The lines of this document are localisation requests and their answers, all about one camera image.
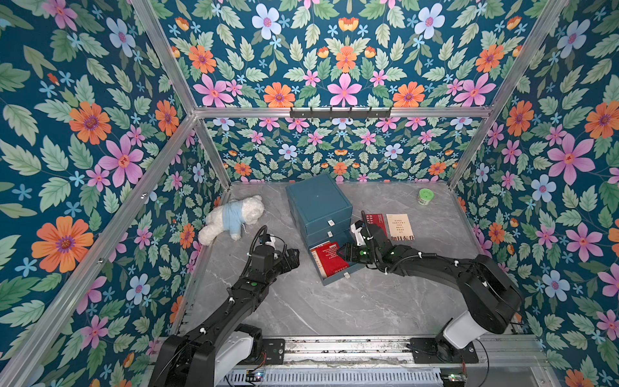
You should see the teal bottom drawer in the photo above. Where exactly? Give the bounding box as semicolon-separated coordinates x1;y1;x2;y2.
309;232;364;286

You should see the teal drawer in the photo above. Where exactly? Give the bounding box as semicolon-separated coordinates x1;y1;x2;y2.
309;232;364;286
305;223;354;248
301;216;351;235

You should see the red postcard white text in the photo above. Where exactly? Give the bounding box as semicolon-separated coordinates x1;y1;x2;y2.
364;214;388;238

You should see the teal top drawer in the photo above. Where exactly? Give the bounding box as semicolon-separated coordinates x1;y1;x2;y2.
301;216;351;235

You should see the teal drawer cabinet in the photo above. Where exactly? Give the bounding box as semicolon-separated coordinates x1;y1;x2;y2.
285;174;353;235

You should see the cream postcard red text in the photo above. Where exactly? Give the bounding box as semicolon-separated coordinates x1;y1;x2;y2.
386;214;414;241

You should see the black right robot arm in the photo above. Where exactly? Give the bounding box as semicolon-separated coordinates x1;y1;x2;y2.
337;214;524;364

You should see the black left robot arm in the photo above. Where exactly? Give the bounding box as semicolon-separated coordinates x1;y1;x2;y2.
148;226;299;386

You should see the white teddy bear blue shirt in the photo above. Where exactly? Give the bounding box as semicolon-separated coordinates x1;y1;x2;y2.
198;195;264;246

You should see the green lidded small cup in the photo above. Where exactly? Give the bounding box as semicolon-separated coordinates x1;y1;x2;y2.
418;188;435;206

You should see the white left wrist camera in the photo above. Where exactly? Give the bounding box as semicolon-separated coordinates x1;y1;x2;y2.
263;235;280;256

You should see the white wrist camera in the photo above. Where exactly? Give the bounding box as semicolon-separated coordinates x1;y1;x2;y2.
350;220;366;248
263;235;280;256

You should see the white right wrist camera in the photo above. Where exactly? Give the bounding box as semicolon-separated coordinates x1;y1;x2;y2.
350;220;366;248

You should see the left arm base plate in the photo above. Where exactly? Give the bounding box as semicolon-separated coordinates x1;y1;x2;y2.
241;339;286;366

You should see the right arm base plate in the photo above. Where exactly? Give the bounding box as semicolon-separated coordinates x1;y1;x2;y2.
407;338;479;364

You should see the aluminium front rail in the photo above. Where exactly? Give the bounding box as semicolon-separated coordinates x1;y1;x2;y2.
282;335;550;369

